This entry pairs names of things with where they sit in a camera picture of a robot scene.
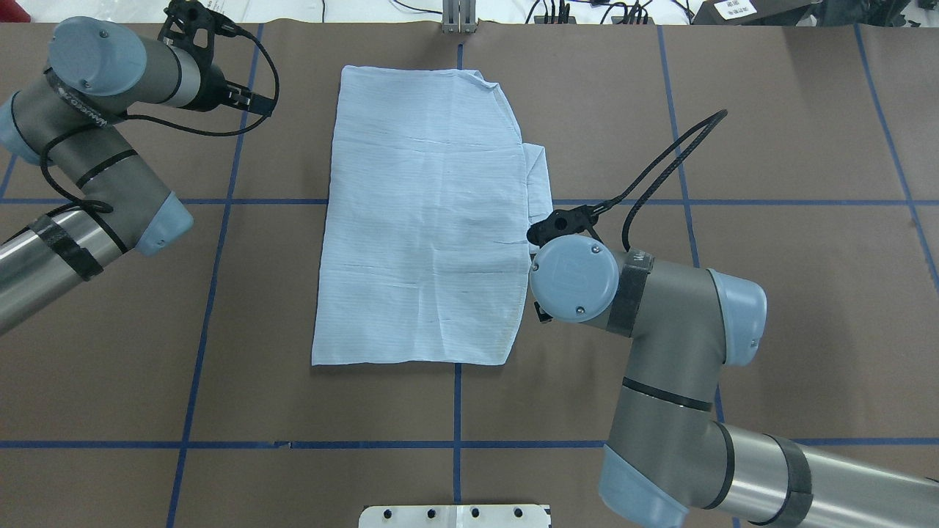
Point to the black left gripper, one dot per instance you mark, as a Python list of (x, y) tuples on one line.
[(213, 86)]

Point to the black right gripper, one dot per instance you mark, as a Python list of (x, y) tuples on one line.
[(542, 314)]

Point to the light blue button shirt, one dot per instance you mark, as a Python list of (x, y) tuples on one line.
[(425, 255)]

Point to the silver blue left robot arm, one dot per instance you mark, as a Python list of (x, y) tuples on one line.
[(66, 124)]

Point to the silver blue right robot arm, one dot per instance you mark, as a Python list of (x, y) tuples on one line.
[(665, 454)]

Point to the black box white label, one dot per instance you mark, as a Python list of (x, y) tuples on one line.
[(753, 13)]

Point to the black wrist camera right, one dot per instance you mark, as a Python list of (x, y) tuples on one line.
[(561, 223)]

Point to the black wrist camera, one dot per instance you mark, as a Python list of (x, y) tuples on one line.
[(561, 223), (192, 27)]

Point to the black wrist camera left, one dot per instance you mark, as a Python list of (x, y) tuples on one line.
[(192, 27)]

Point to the aluminium frame post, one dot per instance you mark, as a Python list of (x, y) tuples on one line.
[(459, 16)]

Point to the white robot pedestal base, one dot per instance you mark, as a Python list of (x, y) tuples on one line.
[(485, 515)]

